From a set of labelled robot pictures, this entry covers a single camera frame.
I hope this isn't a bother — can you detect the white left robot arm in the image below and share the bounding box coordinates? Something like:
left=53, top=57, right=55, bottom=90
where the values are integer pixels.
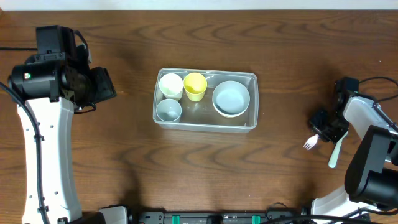
left=5, top=52, right=116, bottom=223

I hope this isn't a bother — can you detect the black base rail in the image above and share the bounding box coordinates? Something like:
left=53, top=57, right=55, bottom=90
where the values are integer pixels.
left=136, top=210, right=371, bottom=224

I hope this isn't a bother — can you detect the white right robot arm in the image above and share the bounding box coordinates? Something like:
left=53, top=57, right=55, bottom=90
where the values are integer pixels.
left=304, top=90, right=397, bottom=223

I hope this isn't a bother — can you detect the clear plastic container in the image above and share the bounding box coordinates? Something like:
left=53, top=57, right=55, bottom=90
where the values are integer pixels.
left=153, top=68, right=259, bottom=133

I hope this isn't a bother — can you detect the white plastic bowl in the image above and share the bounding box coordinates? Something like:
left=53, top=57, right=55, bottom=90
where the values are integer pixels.
left=212, top=80, right=251, bottom=108
left=213, top=105, right=248, bottom=118

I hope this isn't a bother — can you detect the white plastic cup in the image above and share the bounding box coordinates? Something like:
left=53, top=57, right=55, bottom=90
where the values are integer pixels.
left=159, top=73, right=183, bottom=101

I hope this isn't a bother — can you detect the grey plastic cup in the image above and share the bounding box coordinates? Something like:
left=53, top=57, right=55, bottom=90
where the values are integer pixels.
left=155, top=99, right=182, bottom=123

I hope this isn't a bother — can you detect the yellow plastic cup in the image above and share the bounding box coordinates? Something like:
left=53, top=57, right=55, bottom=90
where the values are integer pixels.
left=183, top=73, right=207, bottom=102

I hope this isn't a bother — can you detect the white plastic fork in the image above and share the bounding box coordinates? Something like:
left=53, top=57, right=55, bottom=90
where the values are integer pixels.
left=303, top=134, right=319, bottom=150

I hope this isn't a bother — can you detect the mint green plastic spoon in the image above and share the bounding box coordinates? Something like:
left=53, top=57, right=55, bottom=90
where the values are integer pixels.
left=328, top=131, right=348, bottom=169

